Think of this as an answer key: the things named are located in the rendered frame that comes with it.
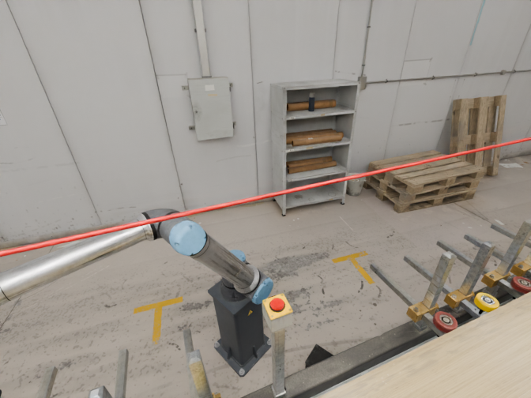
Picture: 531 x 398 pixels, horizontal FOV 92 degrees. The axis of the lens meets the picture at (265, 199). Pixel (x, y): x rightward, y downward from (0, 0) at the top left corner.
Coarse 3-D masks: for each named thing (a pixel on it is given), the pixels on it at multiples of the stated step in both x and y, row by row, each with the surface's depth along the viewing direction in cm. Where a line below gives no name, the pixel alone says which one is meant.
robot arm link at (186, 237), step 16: (160, 224) 94; (176, 224) 90; (192, 224) 91; (176, 240) 88; (192, 240) 91; (208, 240) 100; (192, 256) 97; (208, 256) 101; (224, 256) 108; (224, 272) 112; (240, 272) 119; (256, 272) 131; (240, 288) 129; (256, 288) 130; (272, 288) 139
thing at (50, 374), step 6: (54, 366) 98; (48, 372) 97; (54, 372) 98; (42, 378) 95; (48, 378) 95; (54, 378) 97; (42, 384) 93; (48, 384) 93; (42, 390) 92; (48, 390) 92; (36, 396) 90; (42, 396) 90; (48, 396) 92
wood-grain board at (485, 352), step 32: (480, 320) 105; (512, 320) 104; (416, 352) 95; (448, 352) 94; (480, 352) 94; (512, 352) 94; (352, 384) 87; (384, 384) 86; (416, 384) 86; (448, 384) 86; (480, 384) 85; (512, 384) 85
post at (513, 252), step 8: (528, 224) 116; (520, 232) 119; (528, 232) 116; (520, 240) 120; (512, 248) 123; (520, 248) 121; (504, 256) 127; (512, 256) 124; (504, 264) 128; (512, 264) 127; (504, 272) 129; (488, 288) 138; (496, 288) 135
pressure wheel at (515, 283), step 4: (516, 276) 123; (520, 276) 123; (512, 280) 122; (516, 280) 121; (520, 280) 121; (524, 280) 121; (528, 280) 121; (512, 284) 122; (516, 284) 120; (520, 284) 119; (524, 284) 119; (528, 284) 119; (516, 288) 120; (520, 288) 119; (524, 288) 117; (528, 288) 117; (524, 292) 118; (528, 292) 118
